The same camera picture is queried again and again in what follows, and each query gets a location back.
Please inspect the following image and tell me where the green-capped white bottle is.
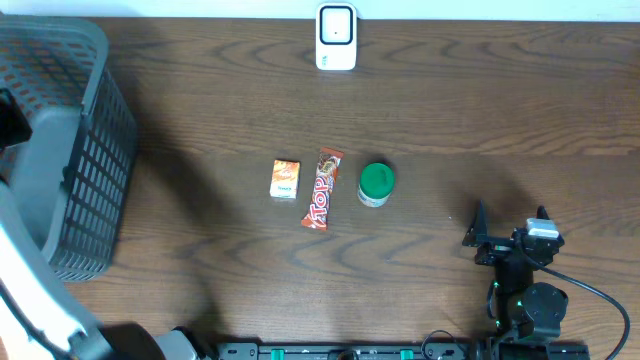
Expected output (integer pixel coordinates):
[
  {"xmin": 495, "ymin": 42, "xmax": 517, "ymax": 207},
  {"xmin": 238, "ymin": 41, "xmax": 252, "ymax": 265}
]
[{"xmin": 358, "ymin": 162, "xmax": 396, "ymax": 208}]

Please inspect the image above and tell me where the orange Top chocolate bar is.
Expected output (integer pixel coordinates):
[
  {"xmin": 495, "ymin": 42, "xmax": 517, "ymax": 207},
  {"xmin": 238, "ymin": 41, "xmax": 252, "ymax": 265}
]
[{"xmin": 301, "ymin": 147, "xmax": 344, "ymax": 231}]

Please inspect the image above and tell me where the small orange box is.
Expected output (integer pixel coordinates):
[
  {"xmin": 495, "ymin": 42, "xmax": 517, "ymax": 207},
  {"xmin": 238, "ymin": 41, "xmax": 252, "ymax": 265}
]
[{"xmin": 269, "ymin": 160, "xmax": 300, "ymax": 199}]

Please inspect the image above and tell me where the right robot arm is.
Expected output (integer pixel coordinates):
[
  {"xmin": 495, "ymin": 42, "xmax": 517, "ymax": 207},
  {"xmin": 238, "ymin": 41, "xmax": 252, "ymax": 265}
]
[{"xmin": 462, "ymin": 204, "xmax": 568, "ymax": 344}]

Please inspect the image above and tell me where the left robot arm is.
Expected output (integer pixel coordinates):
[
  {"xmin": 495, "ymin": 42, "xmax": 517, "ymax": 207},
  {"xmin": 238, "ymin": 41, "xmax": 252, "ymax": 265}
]
[{"xmin": 1, "ymin": 117, "xmax": 219, "ymax": 359}]

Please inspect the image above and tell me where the white barcode scanner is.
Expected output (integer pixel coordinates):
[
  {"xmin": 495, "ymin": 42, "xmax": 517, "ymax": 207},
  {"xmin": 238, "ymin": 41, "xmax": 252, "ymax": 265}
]
[{"xmin": 315, "ymin": 2, "xmax": 357, "ymax": 71}]

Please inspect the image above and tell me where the grey plastic basket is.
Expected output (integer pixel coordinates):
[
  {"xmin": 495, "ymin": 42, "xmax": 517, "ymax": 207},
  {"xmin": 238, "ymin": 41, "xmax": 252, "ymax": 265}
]
[{"xmin": 1, "ymin": 15, "xmax": 137, "ymax": 282}]

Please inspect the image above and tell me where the black cable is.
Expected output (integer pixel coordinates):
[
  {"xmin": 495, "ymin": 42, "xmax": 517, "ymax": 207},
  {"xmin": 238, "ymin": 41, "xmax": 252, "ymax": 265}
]
[{"xmin": 514, "ymin": 234, "xmax": 632, "ymax": 360}]

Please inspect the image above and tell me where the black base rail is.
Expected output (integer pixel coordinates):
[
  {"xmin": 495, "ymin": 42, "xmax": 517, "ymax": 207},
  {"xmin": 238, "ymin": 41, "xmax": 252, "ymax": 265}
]
[{"xmin": 216, "ymin": 342, "xmax": 590, "ymax": 360}]

